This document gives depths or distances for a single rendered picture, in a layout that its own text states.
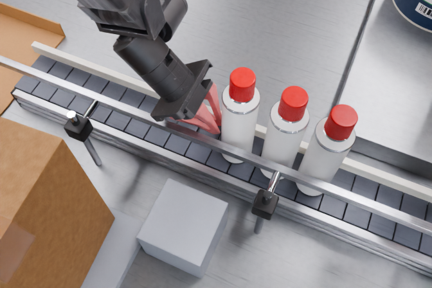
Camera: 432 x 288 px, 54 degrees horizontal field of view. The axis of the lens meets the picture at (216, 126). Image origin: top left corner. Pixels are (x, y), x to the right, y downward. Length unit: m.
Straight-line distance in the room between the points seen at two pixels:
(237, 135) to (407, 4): 0.49
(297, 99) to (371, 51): 0.38
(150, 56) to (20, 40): 0.48
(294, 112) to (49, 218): 0.31
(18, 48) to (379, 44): 0.73
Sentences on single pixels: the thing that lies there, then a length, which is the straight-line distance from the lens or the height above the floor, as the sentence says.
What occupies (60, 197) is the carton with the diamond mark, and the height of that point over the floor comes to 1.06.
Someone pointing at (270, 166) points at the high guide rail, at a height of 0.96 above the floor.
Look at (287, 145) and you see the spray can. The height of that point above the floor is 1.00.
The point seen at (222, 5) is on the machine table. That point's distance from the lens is 0.98.
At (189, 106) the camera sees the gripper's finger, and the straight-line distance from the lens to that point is 0.58.
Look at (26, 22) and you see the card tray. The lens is 1.02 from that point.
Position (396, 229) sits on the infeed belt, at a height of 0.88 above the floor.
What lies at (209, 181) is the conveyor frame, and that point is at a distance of 0.72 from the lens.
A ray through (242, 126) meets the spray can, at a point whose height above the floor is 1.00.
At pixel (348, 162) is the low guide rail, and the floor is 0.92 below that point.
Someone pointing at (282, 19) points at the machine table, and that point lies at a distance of 0.96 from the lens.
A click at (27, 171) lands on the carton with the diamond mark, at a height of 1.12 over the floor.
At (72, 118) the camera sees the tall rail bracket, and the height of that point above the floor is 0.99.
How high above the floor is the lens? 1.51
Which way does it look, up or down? 60 degrees down
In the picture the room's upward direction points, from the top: straight up
